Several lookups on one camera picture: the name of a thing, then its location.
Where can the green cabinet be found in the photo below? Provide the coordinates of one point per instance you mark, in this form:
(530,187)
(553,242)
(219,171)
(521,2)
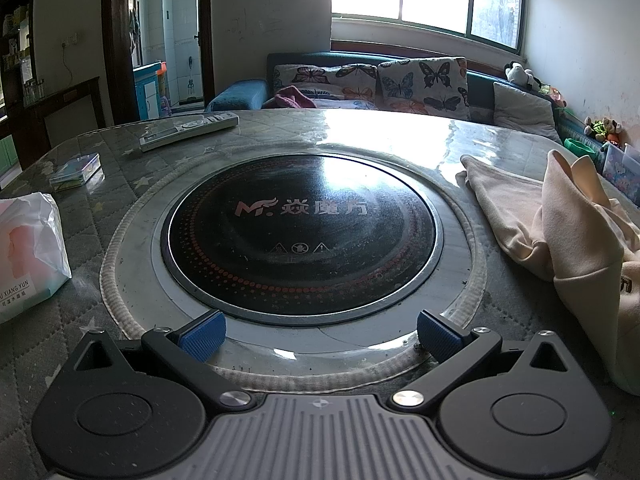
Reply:
(10,155)

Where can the dark wooden door frame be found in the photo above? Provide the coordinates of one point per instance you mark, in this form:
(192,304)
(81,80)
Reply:
(112,35)

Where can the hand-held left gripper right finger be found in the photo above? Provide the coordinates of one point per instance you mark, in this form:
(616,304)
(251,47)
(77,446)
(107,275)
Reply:
(440,336)

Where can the small brown plush toys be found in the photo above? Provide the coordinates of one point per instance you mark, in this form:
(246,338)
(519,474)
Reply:
(602,130)

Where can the white tissue pack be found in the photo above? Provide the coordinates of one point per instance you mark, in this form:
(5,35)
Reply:
(30,255)

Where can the grey remote control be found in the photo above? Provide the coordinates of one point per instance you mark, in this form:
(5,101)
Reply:
(190,127)

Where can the square butterfly print pillow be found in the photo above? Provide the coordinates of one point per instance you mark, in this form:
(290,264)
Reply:
(420,85)

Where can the dark wooden cabinet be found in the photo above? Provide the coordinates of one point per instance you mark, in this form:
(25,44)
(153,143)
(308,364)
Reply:
(65,110)

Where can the blue and white toy cabinet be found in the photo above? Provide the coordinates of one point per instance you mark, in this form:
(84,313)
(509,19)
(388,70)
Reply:
(147,90)

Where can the clear plastic storage box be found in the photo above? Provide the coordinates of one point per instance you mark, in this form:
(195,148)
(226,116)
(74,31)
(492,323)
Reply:
(620,170)

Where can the cream sweater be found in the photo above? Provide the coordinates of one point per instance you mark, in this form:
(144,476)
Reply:
(575,240)

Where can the panda plush toy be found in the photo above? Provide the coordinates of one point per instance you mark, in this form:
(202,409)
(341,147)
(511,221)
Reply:
(517,74)

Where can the white wall socket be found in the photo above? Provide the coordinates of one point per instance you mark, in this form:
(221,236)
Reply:
(70,39)

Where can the dark wall shelf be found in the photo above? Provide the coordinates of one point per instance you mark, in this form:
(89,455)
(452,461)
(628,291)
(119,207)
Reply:
(17,60)

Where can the small clear plastic box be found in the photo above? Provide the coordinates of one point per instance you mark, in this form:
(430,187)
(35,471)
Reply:
(75,170)

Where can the round black induction cooktop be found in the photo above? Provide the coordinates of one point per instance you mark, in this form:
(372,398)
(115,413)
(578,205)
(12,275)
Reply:
(300,240)

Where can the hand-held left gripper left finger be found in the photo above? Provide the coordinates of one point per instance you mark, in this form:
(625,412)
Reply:
(202,336)

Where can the grey pillow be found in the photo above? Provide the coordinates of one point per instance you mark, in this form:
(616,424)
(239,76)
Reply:
(522,107)

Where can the wide butterfly print pillow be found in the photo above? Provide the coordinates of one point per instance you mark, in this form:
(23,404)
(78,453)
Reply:
(325,77)

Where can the pink cloth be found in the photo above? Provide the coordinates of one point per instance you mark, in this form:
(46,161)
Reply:
(292,97)

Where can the pink and green plush toy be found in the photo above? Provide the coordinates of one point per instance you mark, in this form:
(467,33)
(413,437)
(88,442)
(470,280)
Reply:
(555,96)

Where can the green bowl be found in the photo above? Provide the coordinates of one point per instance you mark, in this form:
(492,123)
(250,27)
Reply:
(580,146)

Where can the teal sofa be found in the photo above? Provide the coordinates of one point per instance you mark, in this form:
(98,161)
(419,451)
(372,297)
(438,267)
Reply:
(240,92)

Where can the grey quilted table cover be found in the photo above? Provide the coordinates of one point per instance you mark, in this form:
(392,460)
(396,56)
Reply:
(100,152)

